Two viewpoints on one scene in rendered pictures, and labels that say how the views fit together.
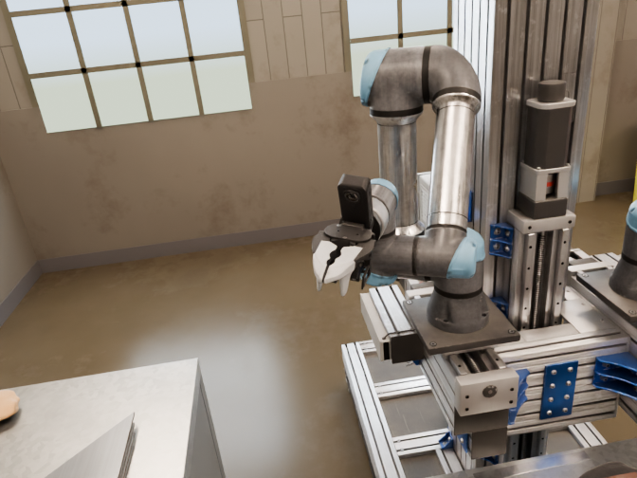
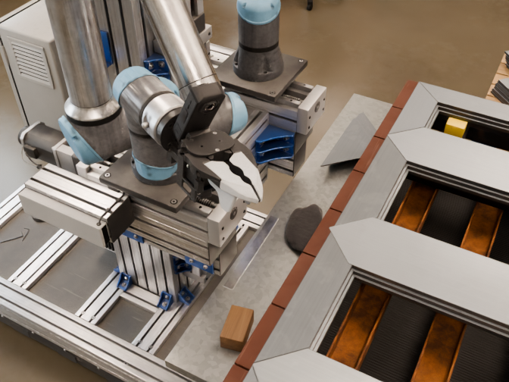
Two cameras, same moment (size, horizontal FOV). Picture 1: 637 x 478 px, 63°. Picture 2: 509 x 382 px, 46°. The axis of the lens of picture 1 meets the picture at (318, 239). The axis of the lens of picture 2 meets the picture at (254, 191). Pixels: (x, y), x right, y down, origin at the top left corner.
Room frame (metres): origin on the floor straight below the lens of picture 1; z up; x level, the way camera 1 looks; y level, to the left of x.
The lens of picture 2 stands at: (0.30, 0.47, 2.00)
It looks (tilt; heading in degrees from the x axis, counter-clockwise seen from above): 44 degrees down; 303
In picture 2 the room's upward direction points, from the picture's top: straight up
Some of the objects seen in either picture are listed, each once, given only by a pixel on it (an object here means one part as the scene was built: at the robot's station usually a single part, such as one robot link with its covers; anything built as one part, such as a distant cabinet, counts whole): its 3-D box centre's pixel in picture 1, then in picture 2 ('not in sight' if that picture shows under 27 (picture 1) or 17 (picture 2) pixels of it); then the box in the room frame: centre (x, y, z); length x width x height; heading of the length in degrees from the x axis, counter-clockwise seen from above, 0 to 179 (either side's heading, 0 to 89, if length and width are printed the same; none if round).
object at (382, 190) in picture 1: (373, 206); (146, 100); (0.89, -0.11, 1.43); 0.11 x 0.08 x 0.09; 159
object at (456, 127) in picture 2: not in sight; (455, 126); (0.61, -1.20, 0.79); 0.06 x 0.05 x 0.04; 6
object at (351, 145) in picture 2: not in sight; (359, 142); (0.88, -1.07, 0.70); 0.39 x 0.12 x 0.04; 96
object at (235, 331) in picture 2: not in sight; (237, 328); (0.80, -0.22, 0.70); 0.10 x 0.06 x 0.05; 107
